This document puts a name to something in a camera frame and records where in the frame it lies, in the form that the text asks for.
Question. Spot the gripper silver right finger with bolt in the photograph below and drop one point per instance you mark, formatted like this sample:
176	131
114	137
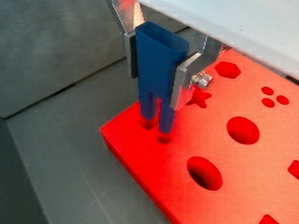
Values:
189	73

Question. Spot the blue square-circle peg object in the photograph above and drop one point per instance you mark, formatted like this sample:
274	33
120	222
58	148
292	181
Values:
161	50

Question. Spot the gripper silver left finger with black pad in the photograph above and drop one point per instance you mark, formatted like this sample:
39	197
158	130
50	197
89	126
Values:
129	14

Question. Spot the red shape-sorting board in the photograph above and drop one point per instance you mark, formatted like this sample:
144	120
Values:
229	169

